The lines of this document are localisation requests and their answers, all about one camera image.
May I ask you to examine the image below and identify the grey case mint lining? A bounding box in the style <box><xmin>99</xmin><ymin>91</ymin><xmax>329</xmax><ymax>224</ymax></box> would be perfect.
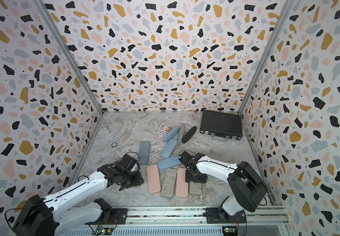
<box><xmin>138</xmin><ymin>141</ymin><xmax>150</xmax><ymax>165</ymax></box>

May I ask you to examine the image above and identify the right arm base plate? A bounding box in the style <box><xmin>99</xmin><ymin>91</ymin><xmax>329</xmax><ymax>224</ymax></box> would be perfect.
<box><xmin>204</xmin><ymin>206</ymin><xmax>247</xmax><ymax>224</ymax></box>

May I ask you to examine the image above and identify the pink glasses case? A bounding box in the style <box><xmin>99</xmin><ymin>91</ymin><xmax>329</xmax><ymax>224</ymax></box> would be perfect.
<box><xmin>146</xmin><ymin>164</ymin><xmax>161</xmax><ymax>194</ymax></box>
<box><xmin>175</xmin><ymin>168</ymin><xmax>189</xmax><ymax>198</ymax></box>

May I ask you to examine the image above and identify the mint glasses case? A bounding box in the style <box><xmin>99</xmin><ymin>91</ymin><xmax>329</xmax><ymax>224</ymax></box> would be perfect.
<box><xmin>161</xmin><ymin>168</ymin><xmax>177</xmax><ymax>199</ymax></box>

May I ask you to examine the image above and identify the grey case with glasses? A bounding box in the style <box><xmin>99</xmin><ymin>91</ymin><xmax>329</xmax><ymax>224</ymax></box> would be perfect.
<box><xmin>178</xmin><ymin>124</ymin><xmax>185</xmax><ymax>144</ymax></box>

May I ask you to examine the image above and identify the playing card box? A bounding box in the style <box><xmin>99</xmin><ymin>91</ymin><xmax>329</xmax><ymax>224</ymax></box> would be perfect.
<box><xmin>159</xmin><ymin>124</ymin><xmax>173</xmax><ymax>133</ymax></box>

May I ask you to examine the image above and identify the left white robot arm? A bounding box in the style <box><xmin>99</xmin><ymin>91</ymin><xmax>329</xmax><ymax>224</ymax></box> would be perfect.
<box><xmin>10</xmin><ymin>154</ymin><xmax>143</xmax><ymax>236</ymax></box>

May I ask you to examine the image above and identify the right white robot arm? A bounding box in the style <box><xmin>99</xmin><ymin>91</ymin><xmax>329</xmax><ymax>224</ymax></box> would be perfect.
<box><xmin>178</xmin><ymin>151</ymin><xmax>268</xmax><ymax>222</ymax></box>

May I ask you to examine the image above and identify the case with purple glasses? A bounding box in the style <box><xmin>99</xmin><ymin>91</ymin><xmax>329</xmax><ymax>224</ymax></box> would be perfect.
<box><xmin>162</xmin><ymin>138</ymin><xmax>178</xmax><ymax>158</ymax></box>

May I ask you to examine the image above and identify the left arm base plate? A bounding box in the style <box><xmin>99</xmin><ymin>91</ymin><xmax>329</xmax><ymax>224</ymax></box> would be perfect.
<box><xmin>86</xmin><ymin>208</ymin><xmax>128</xmax><ymax>225</ymax></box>

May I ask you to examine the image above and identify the blue case brown lining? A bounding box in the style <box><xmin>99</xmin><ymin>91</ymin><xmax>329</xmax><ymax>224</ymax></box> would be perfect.
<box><xmin>164</xmin><ymin>126</ymin><xmax>180</xmax><ymax>143</ymax></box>

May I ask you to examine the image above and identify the black briefcase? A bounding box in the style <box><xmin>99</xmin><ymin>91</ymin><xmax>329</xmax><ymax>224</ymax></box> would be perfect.
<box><xmin>200</xmin><ymin>110</ymin><xmax>243</xmax><ymax>143</ymax></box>

